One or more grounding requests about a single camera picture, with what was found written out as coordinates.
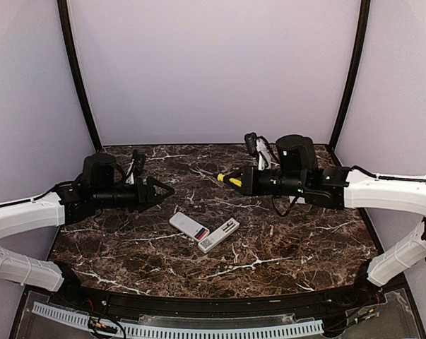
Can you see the white slotted cable duct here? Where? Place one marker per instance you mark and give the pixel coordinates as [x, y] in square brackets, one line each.
[180, 327]

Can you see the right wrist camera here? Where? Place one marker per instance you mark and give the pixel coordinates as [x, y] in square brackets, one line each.
[251, 144]

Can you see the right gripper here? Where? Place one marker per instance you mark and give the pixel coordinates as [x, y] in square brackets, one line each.
[249, 186]

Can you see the white remote control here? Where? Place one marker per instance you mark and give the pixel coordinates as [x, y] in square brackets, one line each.
[218, 235]

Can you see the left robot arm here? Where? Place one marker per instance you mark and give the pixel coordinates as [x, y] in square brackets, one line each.
[102, 184]

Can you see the yellow handled screwdriver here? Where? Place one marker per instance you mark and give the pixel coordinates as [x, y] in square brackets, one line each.
[221, 178]

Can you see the black front rail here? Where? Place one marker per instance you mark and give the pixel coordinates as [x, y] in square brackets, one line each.
[328, 303]

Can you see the left black frame post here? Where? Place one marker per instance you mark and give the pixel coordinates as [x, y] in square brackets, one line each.
[67, 32]

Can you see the grey remote control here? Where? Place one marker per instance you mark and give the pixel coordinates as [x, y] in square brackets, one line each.
[186, 225]

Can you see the right black frame post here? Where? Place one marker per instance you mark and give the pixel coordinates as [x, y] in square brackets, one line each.
[351, 78]

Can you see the purple blue AAA battery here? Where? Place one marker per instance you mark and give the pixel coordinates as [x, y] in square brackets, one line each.
[201, 233]

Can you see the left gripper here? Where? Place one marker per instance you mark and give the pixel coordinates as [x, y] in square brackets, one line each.
[145, 202]

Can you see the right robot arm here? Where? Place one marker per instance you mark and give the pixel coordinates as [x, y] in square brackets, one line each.
[290, 168]

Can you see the black frame post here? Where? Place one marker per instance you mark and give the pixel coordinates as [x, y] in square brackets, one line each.
[351, 78]
[67, 32]

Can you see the red orange AAA battery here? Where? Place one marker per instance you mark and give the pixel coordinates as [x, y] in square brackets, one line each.
[202, 237]

